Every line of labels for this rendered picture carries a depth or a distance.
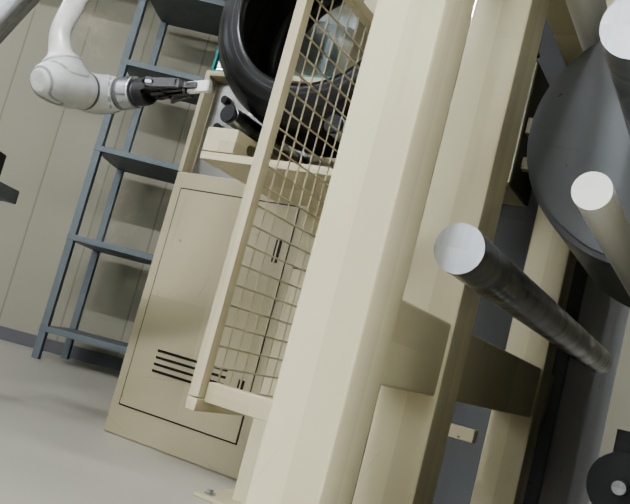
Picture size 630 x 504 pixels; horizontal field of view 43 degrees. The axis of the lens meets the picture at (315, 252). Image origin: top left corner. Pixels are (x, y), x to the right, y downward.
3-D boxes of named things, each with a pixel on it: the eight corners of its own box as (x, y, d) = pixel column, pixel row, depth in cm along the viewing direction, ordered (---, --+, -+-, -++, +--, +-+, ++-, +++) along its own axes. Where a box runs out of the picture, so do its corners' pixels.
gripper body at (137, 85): (130, 72, 211) (157, 69, 207) (150, 85, 219) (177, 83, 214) (125, 99, 210) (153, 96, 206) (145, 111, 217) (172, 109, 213)
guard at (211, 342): (408, 429, 187) (475, 151, 196) (415, 431, 187) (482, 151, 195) (183, 407, 110) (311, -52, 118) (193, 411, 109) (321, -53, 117)
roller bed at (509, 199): (471, 199, 204) (497, 91, 208) (528, 207, 197) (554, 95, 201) (448, 175, 187) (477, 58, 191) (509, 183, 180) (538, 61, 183)
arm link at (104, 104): (134, 115, 222) (101, 109, 210) (92, 118, 229) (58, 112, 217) (134, 77, 222) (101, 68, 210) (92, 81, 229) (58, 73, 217)
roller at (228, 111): (303, 151, 213) (306, 166, 211) (289, 158, 215) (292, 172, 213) (233, 100, 183) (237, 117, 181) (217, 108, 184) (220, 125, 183)
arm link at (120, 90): (135, 84, 222) (152, 83, 219) (129, 115, 220) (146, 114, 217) (113, 71, 214) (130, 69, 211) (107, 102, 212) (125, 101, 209)
